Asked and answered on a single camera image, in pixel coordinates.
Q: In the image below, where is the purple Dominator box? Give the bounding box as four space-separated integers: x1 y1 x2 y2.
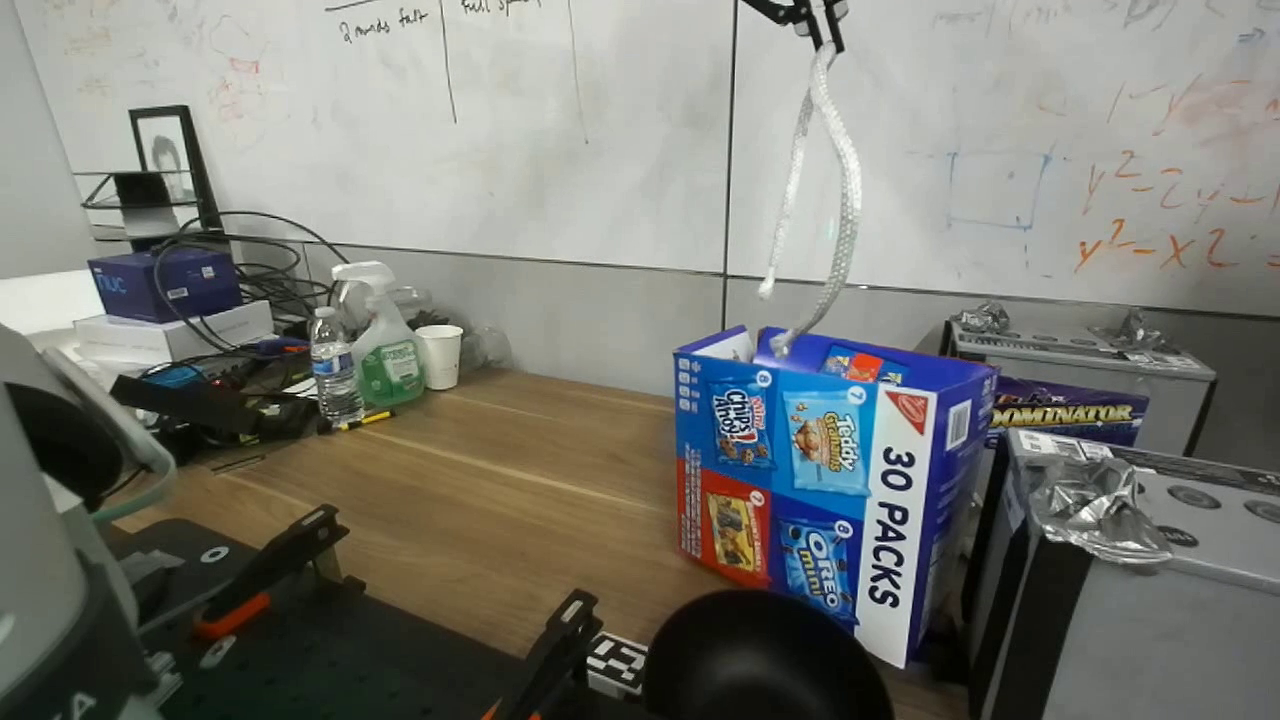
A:
990 376 1149 444

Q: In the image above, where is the thick white rope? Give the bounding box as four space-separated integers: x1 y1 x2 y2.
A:
756 43 867 359

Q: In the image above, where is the white paper cup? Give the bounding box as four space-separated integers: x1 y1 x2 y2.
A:
415 323 464 392

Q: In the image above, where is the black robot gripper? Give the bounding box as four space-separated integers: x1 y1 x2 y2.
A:
744 0 847 55

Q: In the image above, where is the blue snack pack box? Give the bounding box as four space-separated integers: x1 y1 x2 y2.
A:
671 326 995 669

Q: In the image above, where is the black picture frame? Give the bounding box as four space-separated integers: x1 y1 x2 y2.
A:
128 105 220 232

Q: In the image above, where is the clear water bottle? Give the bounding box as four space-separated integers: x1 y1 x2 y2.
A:
309 309 360 428

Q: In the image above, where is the crumpled aluminium foil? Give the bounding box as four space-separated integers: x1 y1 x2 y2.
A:
1009 432 1173 568

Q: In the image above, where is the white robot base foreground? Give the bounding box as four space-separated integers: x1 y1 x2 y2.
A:
0 326 177 720

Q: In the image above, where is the dark blue cardboard box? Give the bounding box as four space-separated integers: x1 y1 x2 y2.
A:
87 242 240 323

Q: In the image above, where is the black clamp orange handle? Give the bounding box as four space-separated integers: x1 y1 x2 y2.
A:
192 503 348 644

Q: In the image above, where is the black frying pan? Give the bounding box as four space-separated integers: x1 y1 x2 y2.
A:
644 591 896 720

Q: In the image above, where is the black white fiducial tag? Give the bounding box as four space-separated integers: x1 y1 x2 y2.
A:
585 631 648 700

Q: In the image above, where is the grey metal appliance rear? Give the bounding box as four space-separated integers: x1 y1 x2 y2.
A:
939 305 1214 451

